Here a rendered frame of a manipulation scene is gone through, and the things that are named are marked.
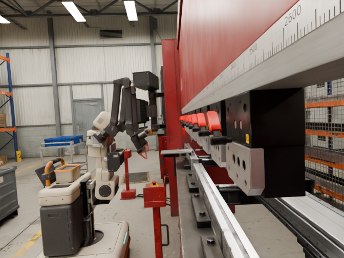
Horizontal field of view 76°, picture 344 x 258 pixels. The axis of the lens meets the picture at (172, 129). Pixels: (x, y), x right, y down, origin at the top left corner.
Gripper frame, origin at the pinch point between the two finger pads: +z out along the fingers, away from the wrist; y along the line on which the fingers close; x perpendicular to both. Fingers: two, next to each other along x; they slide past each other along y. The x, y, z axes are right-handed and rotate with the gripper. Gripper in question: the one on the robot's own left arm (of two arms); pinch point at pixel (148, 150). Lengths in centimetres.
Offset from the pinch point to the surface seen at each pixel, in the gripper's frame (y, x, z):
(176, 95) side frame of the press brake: 66, -61, -35
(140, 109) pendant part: 88, -10, -44
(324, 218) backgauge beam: -156, -50, 27
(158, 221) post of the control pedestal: -52, 15, 46
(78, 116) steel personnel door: 685, 241, -184
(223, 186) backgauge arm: -83, -38, 35
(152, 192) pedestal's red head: -59, 7, 22
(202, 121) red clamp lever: -151, -34, -16
